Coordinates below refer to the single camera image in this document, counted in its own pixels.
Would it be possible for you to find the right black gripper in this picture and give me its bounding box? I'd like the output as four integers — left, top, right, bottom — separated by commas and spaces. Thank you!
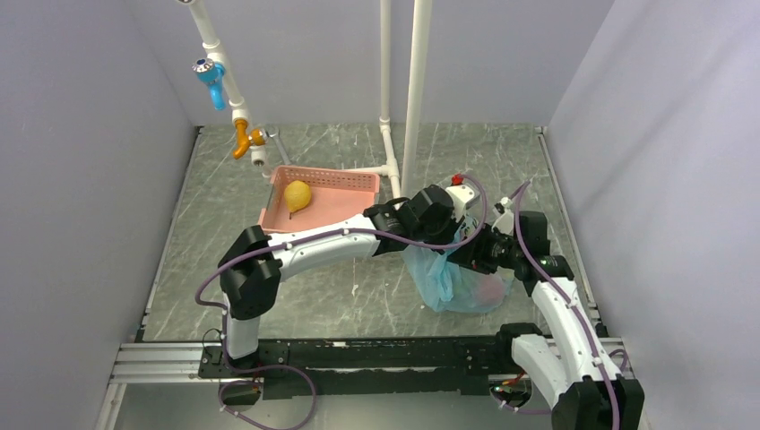
447, 222, 523, 274

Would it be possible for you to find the light blue plastic bag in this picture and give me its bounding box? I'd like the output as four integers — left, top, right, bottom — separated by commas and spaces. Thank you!
402, 245, 514, 314

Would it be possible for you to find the yellow fake pear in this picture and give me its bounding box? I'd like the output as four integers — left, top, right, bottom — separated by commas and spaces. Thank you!
282, 180, 312, 214

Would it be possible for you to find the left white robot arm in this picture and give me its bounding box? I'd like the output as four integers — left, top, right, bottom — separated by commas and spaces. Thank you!
219, 185, 480, 376

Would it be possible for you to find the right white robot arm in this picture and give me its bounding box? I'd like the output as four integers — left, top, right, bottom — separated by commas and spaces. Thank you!
448, 211, 645, 429

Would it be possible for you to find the pink plastic basket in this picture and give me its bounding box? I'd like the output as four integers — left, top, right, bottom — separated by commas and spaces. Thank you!
258, 166, 380, 233

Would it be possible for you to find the silver wrench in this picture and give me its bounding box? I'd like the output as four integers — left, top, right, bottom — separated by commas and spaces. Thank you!
266, 126, 291, 165

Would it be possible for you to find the orange plastic faucet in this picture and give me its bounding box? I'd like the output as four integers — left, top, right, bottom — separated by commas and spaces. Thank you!
232, 118, 266, 159

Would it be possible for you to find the blue plastic faucet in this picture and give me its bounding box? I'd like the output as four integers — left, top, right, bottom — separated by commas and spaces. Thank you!
192, 57, 226, 111

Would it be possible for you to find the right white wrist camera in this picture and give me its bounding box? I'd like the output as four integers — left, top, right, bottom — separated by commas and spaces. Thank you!
491, 197, 514, 235

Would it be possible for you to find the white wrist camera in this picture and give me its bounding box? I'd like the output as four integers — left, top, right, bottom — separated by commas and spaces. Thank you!
445, 174, 480, 218
491, 197, 514, 235

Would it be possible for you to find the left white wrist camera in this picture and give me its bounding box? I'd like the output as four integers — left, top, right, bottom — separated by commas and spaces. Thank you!
445, 174, 480, 218

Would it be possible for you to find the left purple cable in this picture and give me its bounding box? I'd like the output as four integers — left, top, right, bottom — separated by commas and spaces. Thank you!
194, 173, 489, 430

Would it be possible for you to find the purple cable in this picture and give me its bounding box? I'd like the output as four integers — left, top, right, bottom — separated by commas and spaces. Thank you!
489, 180, 631, 430
194, 173, 489, 430

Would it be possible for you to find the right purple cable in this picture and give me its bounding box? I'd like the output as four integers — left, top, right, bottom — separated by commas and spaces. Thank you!
489, 180, 631, 430

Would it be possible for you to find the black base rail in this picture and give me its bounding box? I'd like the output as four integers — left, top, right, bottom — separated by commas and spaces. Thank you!
198, 335, 522, 400

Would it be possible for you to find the white pvc pipe frame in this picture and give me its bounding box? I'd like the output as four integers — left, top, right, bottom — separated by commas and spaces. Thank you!
177, 0, 434, 200

